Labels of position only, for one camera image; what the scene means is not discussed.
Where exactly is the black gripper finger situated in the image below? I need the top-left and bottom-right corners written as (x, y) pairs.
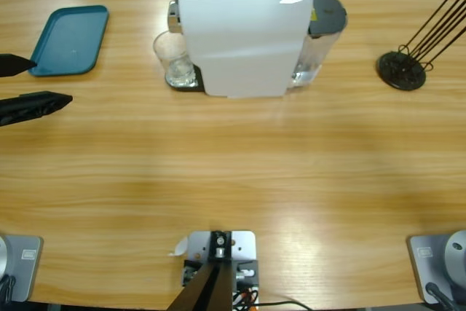
top-left (0, 90), bottom-right (74, 128)
top-left (0, 53), bottom-right (38, 79)

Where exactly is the clear drinking glass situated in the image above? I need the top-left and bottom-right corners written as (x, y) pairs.
top-left (151, 30), bottom-right (196, 90)

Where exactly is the white capsule coffee machine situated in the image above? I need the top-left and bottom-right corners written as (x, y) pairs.
top-left (165, 0), bottom-right (315, 101)

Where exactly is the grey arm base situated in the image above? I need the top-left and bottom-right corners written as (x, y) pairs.
top-left (0, 234), bottom-right (44, 304)
top-left (406, 229), bottom-right (466, 305)

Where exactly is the teal plastic tray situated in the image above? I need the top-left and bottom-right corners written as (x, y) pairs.
top-left (28, 4), bottom-right (110, 78)

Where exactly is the white paper tag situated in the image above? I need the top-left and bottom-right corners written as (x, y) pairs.
top-left (167, 236), bottom-right (190, 257)

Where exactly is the clear water tank grey lid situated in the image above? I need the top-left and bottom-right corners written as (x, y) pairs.
top-left (289, 0), bottom-right (349, 90)

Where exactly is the black capsule holder with rods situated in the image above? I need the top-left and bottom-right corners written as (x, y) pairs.
top-left (376, 0), bottom-right (466, 92)

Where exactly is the black base cable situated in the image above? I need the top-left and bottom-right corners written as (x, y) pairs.
top-left (0, 273), bottom-right (17, 304)
top-left (424, 281), bottom-right (458, 311)

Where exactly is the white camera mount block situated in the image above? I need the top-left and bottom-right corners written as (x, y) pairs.
top-left (181, 229), bottom-right (260, 311)

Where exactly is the dark camera post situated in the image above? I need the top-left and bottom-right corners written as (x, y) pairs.
top-left (167, 229), bottom-right (234, 311)

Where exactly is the orange cable bundle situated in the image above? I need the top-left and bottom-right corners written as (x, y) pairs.
top-left (232, 286), bottom-right (260, 307)

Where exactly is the thin black cable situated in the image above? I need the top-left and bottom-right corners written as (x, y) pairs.
top-left (254, 299), bottom-right (316, 311)

